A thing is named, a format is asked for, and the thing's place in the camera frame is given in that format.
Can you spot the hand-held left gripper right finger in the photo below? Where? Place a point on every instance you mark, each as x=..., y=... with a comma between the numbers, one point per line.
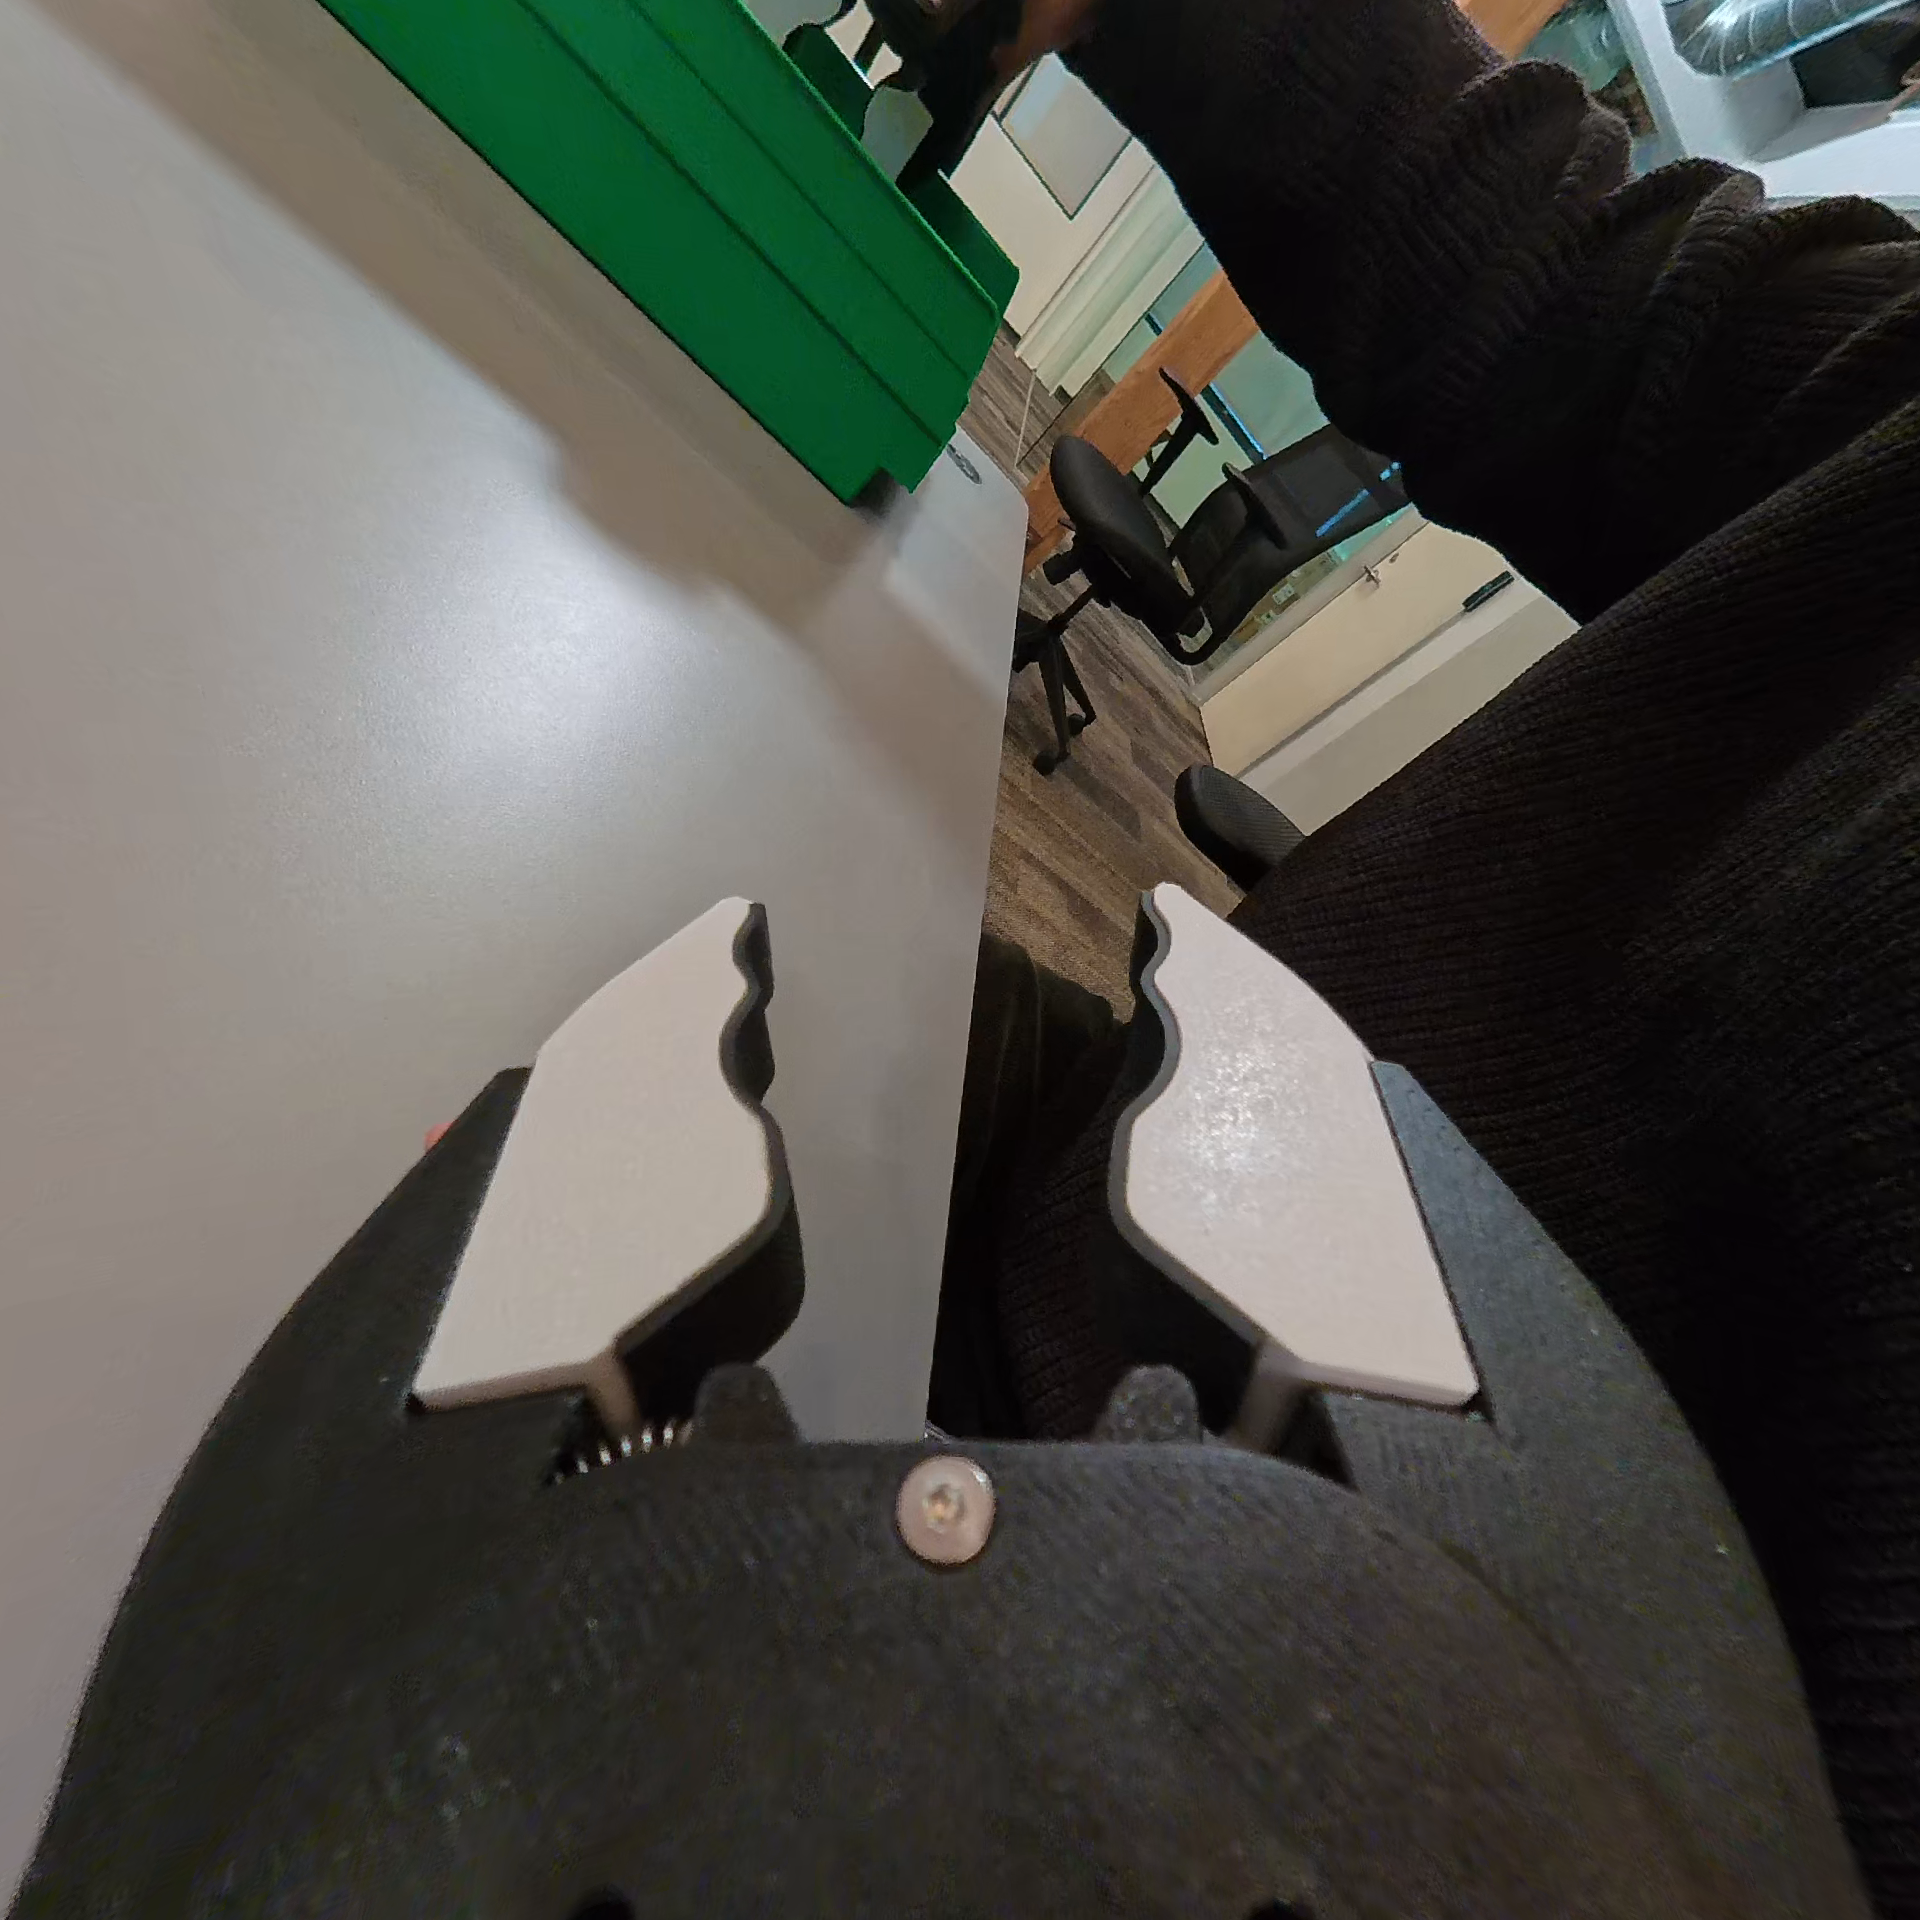
x=1289, y=1200

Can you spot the person's black sweater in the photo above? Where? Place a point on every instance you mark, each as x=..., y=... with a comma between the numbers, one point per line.
x=1650, y=974

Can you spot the green plastic bin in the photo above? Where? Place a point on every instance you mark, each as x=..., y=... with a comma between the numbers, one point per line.
x=675, y=196

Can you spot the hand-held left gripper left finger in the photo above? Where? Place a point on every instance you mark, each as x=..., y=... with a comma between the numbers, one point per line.
x=630, y=1184

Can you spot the grey desk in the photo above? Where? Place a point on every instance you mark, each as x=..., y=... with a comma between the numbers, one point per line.
x=299, y=676

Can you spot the silver ventilation ducts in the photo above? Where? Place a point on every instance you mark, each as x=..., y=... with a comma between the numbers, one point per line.
x=1757, y=38

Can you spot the wooden railing beam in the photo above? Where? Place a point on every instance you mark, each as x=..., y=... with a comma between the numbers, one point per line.
x=1170, y=360

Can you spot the person's right forearm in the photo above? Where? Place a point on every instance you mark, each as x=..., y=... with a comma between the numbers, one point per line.
x=1350, y=225

